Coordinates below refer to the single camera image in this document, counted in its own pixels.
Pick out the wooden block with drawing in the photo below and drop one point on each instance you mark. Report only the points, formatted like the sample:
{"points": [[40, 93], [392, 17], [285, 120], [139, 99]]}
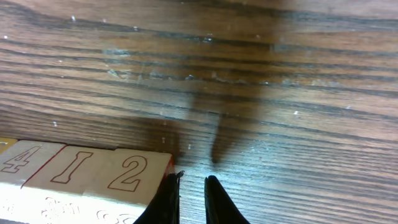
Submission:
{"points": [[55, 191]]}

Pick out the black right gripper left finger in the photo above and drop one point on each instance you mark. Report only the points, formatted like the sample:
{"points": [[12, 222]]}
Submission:
{"points": [[164, 208]]}

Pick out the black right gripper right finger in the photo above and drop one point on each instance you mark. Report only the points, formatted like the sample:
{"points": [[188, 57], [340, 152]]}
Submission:
{"points": [[219, 207]]}

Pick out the red letter Y block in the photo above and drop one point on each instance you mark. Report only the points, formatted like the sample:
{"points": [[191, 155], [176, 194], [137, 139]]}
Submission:
{"points": [[125, 185]]}

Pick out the wooden letter A block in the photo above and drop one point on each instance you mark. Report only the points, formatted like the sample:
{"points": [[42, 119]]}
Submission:
{"points": [[18, 164]]}

